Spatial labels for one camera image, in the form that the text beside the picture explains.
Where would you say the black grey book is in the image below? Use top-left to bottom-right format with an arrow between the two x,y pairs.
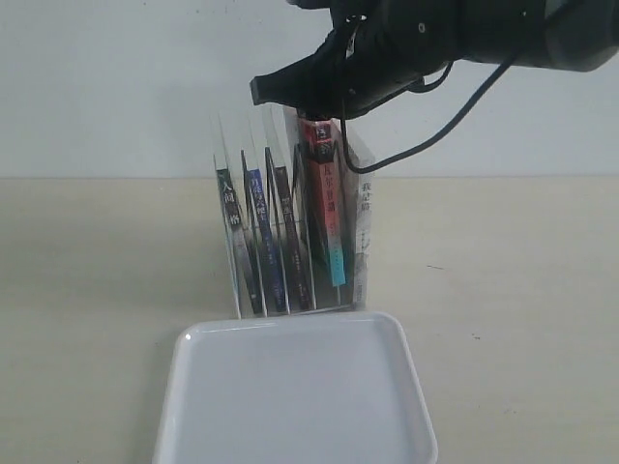
214,113 -> 262,315

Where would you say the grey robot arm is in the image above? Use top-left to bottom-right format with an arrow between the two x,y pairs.
251,1 -> 618,119

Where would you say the black cable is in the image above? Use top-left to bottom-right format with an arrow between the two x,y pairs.
338,0 -> 586,174

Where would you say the red teal spine book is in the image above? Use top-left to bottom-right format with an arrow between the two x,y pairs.
283,108 -> 346,287

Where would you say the white wire book rack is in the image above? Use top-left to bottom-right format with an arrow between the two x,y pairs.
211,106 -> 374,318

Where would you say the dark blue book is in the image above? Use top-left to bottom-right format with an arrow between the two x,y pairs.
240,115 -> 287,313

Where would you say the white grey spine book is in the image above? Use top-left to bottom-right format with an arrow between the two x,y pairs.
336,129 -> 373,309

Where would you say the dark maroon book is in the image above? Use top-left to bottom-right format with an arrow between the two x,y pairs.
263,108 -> 313,310

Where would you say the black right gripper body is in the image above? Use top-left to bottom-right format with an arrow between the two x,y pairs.
309,0 -> 465,120

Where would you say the white plastic tray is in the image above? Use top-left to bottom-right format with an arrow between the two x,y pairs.
153,311 -> 438,463

